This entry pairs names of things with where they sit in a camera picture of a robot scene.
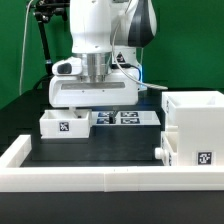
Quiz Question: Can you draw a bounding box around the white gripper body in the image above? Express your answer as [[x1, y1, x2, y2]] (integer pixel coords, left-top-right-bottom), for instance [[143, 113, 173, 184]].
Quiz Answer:
[[49, 57, 139, 108]]

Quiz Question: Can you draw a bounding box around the white drawer tray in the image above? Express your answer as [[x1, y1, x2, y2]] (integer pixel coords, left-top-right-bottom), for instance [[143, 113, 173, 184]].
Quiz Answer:
[[39, 109, 92, 139], [154, 131, 177, 166]]

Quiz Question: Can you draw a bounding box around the white front drawer tray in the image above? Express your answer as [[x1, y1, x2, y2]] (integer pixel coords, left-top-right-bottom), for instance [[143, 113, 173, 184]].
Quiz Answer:
[[154, 131, 177, 166]]

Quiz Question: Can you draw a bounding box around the white drawer cabinet box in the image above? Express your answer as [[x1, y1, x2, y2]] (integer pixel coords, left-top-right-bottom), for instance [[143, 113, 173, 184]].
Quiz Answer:
[[161, 91, 224, 166]]

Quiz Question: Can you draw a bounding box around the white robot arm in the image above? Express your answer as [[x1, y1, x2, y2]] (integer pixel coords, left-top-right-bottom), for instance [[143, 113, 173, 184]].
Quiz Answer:
[[49, 0, 157, 122]]

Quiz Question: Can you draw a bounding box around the white fiducial marker sheet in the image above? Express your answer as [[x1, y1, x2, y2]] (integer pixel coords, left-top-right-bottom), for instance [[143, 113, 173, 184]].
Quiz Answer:
[[92, 111, 160, 126]]

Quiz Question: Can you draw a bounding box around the black camera stand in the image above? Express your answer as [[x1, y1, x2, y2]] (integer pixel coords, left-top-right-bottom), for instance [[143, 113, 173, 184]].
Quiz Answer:
[[34, 0, 70, 76]]

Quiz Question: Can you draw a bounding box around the white hanging cable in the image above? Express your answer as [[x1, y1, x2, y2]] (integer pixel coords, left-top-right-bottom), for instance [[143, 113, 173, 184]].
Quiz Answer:
[[18, 0, 36, 96]]

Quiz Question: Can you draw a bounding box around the white border frame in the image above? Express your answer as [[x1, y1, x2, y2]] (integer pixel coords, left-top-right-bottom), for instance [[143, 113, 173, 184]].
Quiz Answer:
[[0, 135, 224, 192]]

